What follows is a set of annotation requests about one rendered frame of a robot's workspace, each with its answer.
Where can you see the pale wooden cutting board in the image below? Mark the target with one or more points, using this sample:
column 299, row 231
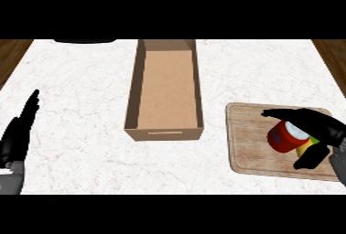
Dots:
column 252, row 146

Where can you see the red can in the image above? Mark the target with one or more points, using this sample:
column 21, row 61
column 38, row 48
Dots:
column 283, row 140

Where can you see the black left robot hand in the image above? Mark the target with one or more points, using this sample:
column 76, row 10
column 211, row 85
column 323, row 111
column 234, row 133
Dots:
column 20, row 131

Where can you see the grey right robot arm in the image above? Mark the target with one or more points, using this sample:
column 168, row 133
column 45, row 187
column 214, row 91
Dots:
column 339, row 164

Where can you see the black rounded appliance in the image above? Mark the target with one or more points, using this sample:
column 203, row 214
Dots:
column 85, row 40

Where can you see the brown cardboard box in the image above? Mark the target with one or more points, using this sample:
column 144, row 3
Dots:
column 166, row 91

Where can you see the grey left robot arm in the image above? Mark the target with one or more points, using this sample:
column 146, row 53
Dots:
column 11, row 178

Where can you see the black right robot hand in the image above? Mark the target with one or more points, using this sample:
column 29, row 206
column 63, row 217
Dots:
column 320, row 122

